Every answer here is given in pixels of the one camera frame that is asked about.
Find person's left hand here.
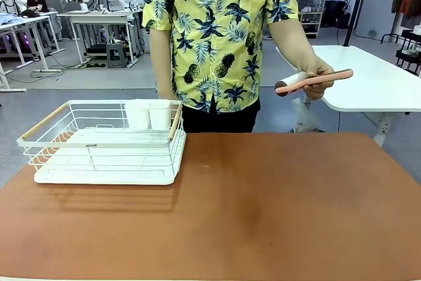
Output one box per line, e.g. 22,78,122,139
294,53,336,101

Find pink handle lint roller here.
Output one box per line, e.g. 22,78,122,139
274,68,354,97

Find person's left forearm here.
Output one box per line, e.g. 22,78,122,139
267,19,317,68

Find person's right forearm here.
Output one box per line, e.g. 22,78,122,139
150,26,176,101

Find white shoe shelf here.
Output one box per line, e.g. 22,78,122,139
297,10,325,39

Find white round-cornered table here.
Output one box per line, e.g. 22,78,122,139
276,45,421,147

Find translucent plastic sheet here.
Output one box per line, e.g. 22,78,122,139
289,96,317,134

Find black tripod stand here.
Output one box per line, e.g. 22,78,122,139
343,0,371,47

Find black utility cart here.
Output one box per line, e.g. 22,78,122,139
394,29,421,76

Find yellow pineapple print shirt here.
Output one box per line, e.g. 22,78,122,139
141,0,300,114

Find black trousers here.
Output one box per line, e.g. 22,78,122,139
180,98,261,134

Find white utensil holder cup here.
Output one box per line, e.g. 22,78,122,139
124,99,173,131

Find grey plastic stool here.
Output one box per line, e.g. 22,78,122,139
105,42,129,69

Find white robot lab desk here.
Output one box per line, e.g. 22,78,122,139
57,10,146,65

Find white drain tray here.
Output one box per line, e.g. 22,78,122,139
34,128,187,186

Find white long lab desk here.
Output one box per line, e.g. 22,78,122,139
0,11,66,93

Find white wire dish rack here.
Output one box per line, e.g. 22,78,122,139
16,99,184,176

